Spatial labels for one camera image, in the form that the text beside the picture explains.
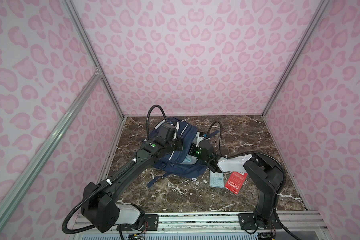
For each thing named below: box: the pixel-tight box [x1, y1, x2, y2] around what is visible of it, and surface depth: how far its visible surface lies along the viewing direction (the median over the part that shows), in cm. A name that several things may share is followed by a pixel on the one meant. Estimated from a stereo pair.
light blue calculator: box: [209, 170, 224, 188], surface depth 87 cm
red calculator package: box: [224, 171, 248, 195], surface depth 86 cm
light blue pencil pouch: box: [180, 155, 199, 165], surface depth 90 cm
